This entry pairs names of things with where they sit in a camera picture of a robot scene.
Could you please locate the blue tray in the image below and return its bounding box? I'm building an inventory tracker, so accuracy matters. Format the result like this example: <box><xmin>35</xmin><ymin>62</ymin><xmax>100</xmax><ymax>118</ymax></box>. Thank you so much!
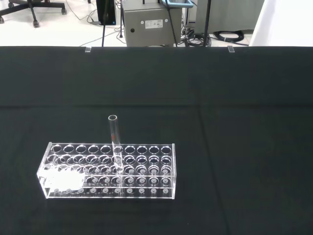
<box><xmin>162</xmin><ymin>0</ymin><xmax>194</xmax><ymax>8</ymax></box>

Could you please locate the grey metal control cabinet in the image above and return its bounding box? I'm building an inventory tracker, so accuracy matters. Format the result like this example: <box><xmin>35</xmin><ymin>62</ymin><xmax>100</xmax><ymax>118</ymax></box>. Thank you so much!
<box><xmin>123</xmin><ymin>0</ymin><xmax>183</xmax><ymax>47</ymax></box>

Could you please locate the black office chair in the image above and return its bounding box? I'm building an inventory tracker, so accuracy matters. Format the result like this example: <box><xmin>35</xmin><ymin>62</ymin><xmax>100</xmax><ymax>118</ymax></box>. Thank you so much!
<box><xmin>0</xmin><ymin>0</ymin><xmax>67</xmax><ymax>28</ymax></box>

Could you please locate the coiled black cable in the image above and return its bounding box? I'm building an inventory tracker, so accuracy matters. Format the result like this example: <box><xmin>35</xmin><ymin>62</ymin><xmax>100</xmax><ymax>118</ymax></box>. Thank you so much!
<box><xmin>213</xmin><ymin>30</ymin><xmax>245</xmax><ymax>47</ymax></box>

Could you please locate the black bench cloth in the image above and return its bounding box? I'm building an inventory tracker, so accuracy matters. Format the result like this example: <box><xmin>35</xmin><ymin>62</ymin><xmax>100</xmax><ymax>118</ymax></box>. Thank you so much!
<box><xmin>0</xmin><ymin>46</ymin><xmax>313</xmax><ymax>235</ymax></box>

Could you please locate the black cable on cabinet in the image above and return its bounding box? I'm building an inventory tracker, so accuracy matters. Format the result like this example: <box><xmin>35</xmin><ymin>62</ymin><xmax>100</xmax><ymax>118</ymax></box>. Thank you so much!
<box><xmin>163</xmin><ymin>0</ymin><xmax>178</xmax><ymax>47</ymax></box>

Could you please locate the black cable tangle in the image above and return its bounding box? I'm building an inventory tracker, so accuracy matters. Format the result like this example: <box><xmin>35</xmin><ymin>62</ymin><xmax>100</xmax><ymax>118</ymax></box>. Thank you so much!
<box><xmin>180</xmin><ymin>26</ymin><xmax>211</xmax><ymax>47</ymax></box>

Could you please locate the black computer tower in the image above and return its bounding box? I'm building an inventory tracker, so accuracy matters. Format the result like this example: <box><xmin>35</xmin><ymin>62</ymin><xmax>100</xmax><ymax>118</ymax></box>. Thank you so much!
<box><xmin>96</xmin><ymin>0</ymin><xmax>116</xmax><ymax>26</ymax></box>

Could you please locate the black stand pole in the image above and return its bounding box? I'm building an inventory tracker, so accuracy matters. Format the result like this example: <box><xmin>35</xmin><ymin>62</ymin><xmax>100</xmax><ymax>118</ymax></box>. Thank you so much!
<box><xmin>203</xmin><ymin>0</ymin><xmax>212</xmax><ymax>47</ymax></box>

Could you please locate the clear glass test tube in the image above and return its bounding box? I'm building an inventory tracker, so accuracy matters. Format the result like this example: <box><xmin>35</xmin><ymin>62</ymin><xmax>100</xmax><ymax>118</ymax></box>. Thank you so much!
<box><xmin>108</xmin><ymin>115</ymin><xmax>124</xmax><ymax>174</ymax></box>

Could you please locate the white curtain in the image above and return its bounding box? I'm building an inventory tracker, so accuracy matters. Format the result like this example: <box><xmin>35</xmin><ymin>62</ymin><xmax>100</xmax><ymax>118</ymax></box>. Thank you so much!
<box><xmin>248</xmin><ymin>0</ymin><xmax>313</xmax><ymax>47</ymax></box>

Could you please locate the clear plastic test tube rack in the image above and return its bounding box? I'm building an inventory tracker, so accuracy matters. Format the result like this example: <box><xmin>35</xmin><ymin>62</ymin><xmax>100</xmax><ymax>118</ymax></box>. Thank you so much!
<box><xmin>36</xmin><ymin>142</ymin><xmax>176</xmax><ymax>200</ymax></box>

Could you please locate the black tripod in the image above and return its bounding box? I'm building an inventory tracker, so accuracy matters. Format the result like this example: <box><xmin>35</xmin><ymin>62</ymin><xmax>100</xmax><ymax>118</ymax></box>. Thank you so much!
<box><xmin>101</xmin><ymin>0</ymin><xmax>123</xmax><ymax>47</ymax></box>

